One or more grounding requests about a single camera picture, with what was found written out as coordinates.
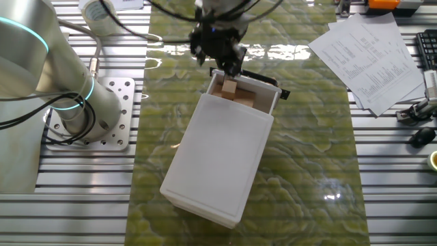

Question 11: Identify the cream round cup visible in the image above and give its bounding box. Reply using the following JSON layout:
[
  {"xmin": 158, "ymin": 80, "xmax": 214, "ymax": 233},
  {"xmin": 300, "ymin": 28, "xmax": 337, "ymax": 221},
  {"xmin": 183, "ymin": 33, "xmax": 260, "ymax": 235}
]
[{"xmin": 426, "ymin": 150, "xmax": 437, "ymax": 172}]

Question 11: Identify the metal camera mount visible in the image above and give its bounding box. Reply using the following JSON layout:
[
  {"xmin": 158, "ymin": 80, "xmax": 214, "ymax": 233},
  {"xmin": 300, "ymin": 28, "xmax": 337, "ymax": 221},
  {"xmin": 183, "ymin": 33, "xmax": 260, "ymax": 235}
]
[{"xmin": 395, "ymin": 98, "xmax": 437, "ymax": 124}]

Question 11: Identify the drawer with black handle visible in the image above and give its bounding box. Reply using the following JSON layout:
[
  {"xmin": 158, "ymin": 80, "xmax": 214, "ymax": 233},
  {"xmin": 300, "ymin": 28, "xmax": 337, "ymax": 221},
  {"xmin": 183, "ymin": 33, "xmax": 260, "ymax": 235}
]
[{"xmin": 206, "ymin": 66, "xmax": 291, "ymax": 115}]

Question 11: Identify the black computer mouse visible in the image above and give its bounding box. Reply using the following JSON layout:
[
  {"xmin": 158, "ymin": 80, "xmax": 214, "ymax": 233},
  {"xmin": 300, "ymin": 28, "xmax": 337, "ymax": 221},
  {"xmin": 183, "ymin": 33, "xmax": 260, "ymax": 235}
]
[{"xmin": 409, "ymin": 126, "xmax": 437, "ymax": 148}]

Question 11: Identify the grey cable with metal connector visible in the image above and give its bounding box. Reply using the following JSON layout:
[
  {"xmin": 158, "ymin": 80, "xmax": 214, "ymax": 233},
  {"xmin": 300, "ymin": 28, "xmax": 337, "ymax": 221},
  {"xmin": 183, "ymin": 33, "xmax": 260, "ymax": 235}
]
[{"xmin": 57, "ymin": 18, "xmax": 102, "ymax": 80}]

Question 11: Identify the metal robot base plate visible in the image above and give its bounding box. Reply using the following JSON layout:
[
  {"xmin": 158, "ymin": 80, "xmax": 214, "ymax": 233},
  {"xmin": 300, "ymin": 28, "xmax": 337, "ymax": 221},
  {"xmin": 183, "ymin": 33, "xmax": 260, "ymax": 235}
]
[{"xmin": 44, "ymin": 77, "xmax": 137, "ymax": 151}]

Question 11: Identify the silver finned camera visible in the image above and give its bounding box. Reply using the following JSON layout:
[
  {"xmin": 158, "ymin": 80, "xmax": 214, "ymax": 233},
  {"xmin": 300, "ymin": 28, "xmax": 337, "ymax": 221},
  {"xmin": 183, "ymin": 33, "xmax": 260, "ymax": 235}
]
[{"xmin": 423, "ymin": 70, "xmax": 437, "ymax": 100}]

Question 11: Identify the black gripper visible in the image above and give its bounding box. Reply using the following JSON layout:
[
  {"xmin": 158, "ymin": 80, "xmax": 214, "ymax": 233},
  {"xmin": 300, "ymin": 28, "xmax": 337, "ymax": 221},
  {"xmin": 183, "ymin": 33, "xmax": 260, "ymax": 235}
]
[{"xmin": 190, "ymin": 25, "xmax": 247, "ymax": 79}]

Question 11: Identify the aluminium pole with base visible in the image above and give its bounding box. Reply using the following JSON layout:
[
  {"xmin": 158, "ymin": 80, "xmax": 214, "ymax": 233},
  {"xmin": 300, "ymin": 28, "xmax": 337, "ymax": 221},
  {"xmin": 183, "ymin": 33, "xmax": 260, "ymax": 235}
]
[{"xmin": 336, "ymin": 0, "xmax": 352, "ymax": 18}]

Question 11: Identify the clear tape roll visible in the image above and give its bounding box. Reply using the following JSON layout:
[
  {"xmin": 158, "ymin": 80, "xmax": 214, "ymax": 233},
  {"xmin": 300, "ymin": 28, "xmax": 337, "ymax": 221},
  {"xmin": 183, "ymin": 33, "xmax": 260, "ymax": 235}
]
[{"xmin": 81, "ymin": 0, "xmax": 121, "ymax": 37}]

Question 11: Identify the white drawer cabinet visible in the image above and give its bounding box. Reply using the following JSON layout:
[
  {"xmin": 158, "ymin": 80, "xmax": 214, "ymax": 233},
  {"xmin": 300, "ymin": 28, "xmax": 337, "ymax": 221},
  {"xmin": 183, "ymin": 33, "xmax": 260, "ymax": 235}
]
[{"xmin": 159, "ymin": 92, "xmax": 275, "ymax": 230}]

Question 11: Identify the printed paper sheet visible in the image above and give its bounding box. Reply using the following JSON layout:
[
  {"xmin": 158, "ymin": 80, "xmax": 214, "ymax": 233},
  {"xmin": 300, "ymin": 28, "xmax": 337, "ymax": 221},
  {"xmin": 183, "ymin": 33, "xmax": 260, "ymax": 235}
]
[
  {"xmin": 327, "ymin": 12, "xmax": 427, "ymax": 110},
  {"xmin": 309, "ymin": 23, "xmax": 425, "ymax": 117}
]

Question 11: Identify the black keyboard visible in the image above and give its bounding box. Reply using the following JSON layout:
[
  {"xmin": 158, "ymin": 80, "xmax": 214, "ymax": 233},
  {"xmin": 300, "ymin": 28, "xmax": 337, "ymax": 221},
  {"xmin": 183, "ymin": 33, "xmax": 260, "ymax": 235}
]
[{"xmin": 415, "ymin": 29, "xmax": 437, "ymax": 71}]

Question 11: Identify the green marble pattern mat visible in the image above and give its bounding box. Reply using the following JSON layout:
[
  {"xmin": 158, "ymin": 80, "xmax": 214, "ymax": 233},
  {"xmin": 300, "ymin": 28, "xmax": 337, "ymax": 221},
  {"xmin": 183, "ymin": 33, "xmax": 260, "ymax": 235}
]
[{"xmin": 124, "ymin": 0, "xmax": 371, "ymax": 246}]

